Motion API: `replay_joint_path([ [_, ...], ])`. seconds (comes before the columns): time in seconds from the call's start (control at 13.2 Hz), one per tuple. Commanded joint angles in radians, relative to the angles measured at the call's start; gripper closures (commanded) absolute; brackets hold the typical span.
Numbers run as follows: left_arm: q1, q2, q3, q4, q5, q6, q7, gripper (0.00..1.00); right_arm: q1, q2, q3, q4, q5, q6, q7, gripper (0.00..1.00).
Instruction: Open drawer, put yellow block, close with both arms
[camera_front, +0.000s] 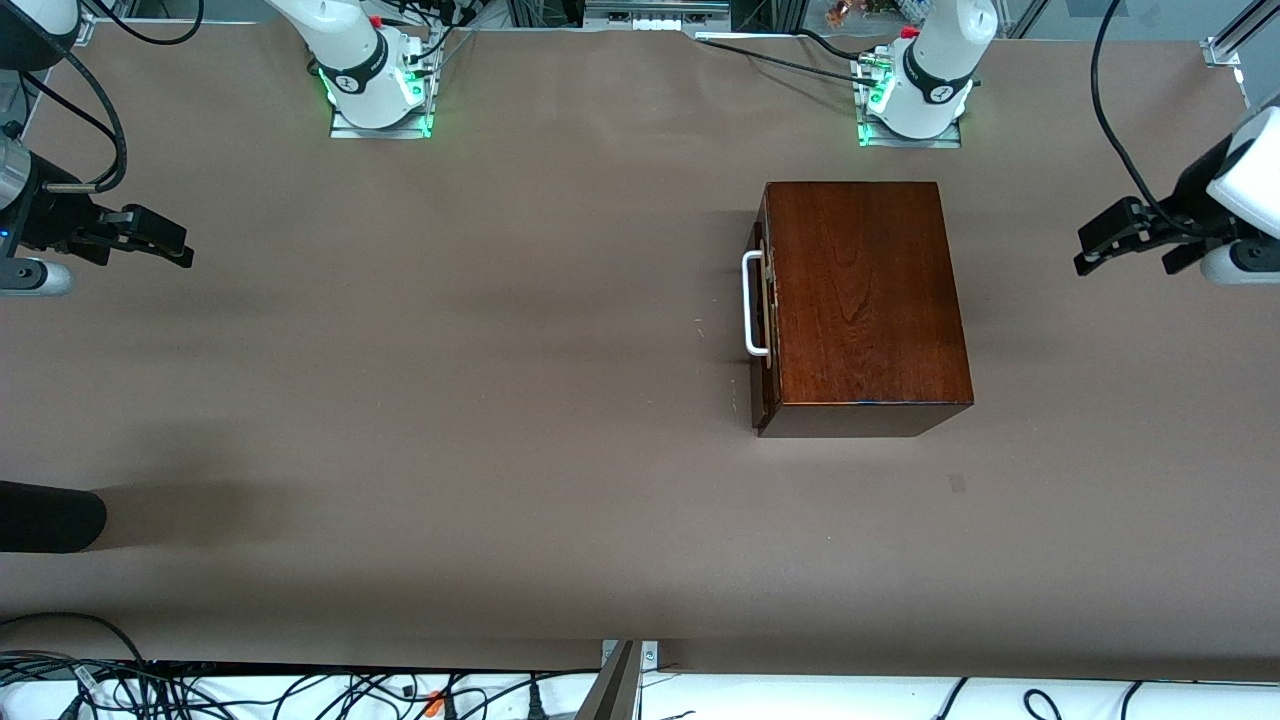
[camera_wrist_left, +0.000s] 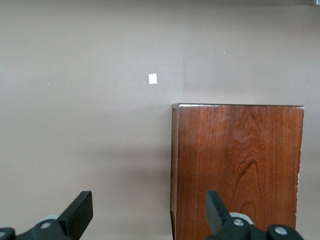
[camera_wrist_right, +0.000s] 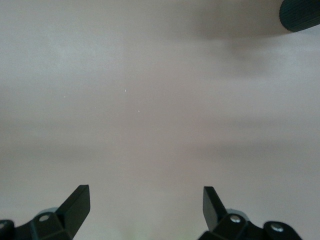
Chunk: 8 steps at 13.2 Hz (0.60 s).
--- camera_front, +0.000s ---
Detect wooden drawer with white handle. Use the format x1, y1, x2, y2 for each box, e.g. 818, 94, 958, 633
741, 222, 781, 403

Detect dark wooden cabinet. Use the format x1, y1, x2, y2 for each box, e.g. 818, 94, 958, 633
750, 181, 975, 439

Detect black ribbed foam cylinder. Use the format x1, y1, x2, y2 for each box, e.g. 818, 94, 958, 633
0, 480, 108, 554

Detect white power strip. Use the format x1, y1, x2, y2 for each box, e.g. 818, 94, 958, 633
583, 0, 733, 33

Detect aluminium frame corner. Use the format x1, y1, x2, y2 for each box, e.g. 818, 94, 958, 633
1200, 0, 1280, 69

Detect aluminium frame rail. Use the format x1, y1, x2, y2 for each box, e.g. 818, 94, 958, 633
70, 0, 136, 43

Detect black looped cable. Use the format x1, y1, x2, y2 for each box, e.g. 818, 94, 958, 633
0, 612, 151, 666

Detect thin black table cable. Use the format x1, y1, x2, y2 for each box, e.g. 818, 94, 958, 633
695, 28, 881, 86

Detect aluminium profile bracket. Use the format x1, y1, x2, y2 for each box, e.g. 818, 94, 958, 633
575, 640, 661, 720

